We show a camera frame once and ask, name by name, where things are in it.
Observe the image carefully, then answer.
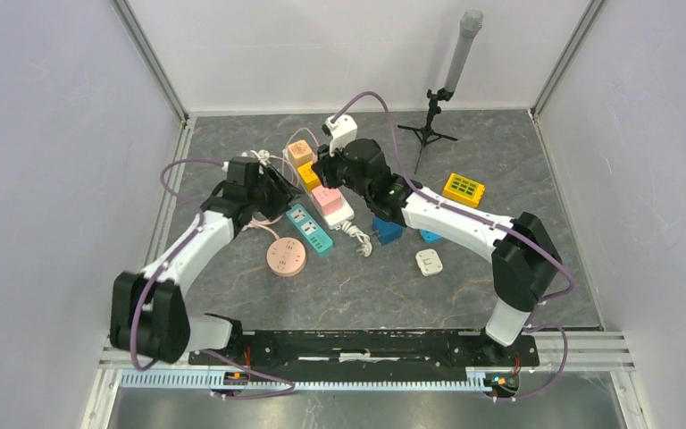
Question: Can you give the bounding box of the yellow cube socket adapter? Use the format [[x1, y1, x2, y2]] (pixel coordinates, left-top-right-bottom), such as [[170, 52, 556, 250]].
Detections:
[[297, 161, 322, 193]]

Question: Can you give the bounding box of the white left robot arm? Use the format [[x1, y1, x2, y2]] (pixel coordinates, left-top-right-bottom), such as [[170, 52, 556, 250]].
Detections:
[[109, 156, 303, 371]]

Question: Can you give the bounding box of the round pink socket hub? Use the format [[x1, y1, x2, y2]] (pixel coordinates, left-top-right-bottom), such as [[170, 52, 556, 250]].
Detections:
[[266, 237, 307, 277]]

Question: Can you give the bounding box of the tan cube socket adapter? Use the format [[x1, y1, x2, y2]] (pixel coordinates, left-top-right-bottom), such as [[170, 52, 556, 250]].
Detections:
[[286, 139, 314, 168]]

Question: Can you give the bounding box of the black mini tripod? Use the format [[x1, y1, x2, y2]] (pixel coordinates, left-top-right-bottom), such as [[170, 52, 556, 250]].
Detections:
[[397, 88, 458, 173]]

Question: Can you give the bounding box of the yellow toy brick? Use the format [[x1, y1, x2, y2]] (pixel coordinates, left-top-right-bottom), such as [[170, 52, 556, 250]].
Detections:
[[441, 172, 486, 208]]

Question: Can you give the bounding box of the light blue plug adapter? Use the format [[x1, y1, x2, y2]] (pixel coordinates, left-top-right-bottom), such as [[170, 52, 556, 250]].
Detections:
[[419, 230, 442, 243]]

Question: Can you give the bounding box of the teal power strip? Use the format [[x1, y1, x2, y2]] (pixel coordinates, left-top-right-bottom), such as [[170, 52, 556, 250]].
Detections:
[[286, 204, 334, 257]]

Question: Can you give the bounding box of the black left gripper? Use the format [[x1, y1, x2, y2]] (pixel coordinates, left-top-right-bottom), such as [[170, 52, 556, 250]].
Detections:
[[247, 164, 305, 223]]

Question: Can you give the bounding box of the white coiled power cord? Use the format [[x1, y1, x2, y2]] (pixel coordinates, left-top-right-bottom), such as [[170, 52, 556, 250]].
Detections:
[[340, 220, 375, 258]]

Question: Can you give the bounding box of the white square plug adapter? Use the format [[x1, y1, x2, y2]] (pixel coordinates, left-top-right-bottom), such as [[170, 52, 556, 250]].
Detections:
[[415, 248, 443, 277]]

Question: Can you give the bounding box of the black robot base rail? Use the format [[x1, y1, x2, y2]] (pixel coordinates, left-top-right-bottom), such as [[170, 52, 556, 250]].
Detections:
[[222, 329, 540, 383]]

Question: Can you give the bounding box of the thin pink charger cable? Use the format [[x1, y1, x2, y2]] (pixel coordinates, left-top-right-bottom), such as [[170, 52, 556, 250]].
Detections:
[[280, 127, 321, 185]]

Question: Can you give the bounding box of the white long power strip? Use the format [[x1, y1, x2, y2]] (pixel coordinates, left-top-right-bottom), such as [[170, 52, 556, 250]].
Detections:
[[283, 148, 355, 230]]

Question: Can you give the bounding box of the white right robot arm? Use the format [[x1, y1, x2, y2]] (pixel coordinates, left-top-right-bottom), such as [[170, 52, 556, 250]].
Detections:
[[312, 139, 562, 365]]

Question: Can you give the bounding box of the grey microphone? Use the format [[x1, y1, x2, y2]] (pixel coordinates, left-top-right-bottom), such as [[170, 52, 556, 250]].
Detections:
[[443, 8, 484, 100]]

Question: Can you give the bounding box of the thick pink hub cable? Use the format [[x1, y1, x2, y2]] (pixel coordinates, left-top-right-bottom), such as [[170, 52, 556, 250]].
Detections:
[[242, 215, 285, 241]]

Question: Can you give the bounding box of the pink cube socket adapter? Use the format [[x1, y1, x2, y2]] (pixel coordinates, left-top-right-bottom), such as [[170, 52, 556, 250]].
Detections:
[[311, 186, 343, 216]]

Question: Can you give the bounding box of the dark blue cube socket adapter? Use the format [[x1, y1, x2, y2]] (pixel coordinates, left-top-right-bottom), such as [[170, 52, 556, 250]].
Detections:
[[372, 216, 404, 246]]

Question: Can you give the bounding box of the white loose cable bundle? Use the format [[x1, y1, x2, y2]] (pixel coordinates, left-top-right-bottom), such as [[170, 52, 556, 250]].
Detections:
[[247, 148, 285, 172]]

